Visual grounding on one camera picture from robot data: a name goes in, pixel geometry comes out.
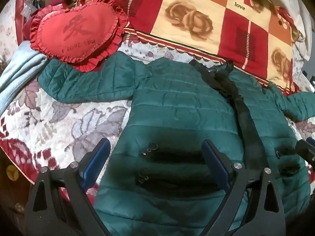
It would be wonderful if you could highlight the white and red floral bedspread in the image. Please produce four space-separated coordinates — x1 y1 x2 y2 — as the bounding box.
0 2 315 202

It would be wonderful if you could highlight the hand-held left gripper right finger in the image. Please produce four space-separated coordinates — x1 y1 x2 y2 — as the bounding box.
201 139 287 236

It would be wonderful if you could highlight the green quilted puffer jacket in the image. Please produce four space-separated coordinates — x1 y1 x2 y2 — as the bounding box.
37 52 315 236

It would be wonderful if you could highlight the red heart-shaped ruffled pillow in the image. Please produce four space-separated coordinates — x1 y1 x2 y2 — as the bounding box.
29 0 128 72

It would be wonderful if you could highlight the small purple flower sheet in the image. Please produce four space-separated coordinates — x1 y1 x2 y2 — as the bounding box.
118 41 222 63

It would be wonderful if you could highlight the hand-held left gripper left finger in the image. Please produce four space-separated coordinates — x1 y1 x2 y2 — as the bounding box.
25 138 111 236

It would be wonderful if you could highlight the red checked rose blanket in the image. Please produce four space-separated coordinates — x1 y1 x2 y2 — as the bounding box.
76 0 299 96

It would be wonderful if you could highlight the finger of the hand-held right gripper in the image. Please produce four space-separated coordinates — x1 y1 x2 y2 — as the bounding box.
295 138 315 168

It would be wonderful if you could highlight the light blue cloth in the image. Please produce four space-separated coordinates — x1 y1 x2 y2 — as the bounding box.
0 41 48 116

